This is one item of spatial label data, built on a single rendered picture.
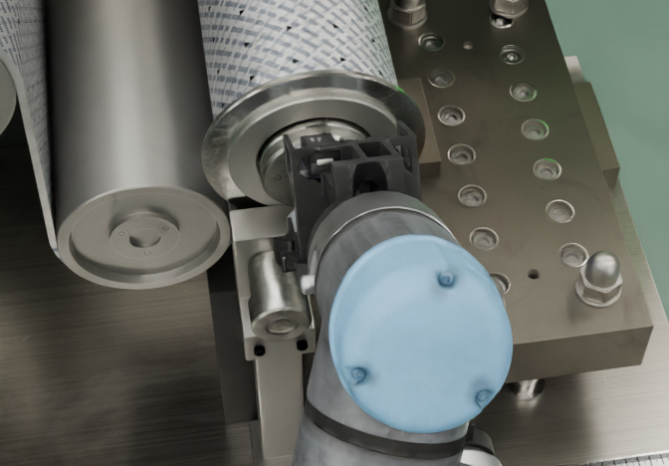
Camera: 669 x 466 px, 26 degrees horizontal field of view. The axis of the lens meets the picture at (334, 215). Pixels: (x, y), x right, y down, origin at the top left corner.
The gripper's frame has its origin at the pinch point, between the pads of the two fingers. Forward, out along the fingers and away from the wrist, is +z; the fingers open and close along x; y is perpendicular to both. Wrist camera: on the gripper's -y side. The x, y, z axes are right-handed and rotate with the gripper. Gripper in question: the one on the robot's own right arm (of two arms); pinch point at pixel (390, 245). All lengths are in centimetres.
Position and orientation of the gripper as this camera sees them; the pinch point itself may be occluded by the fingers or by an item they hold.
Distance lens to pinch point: 110.1
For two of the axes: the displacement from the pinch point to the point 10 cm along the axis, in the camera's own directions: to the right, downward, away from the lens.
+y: 0.0, -6.0, -8.0
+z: -1.5, -7.9, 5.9
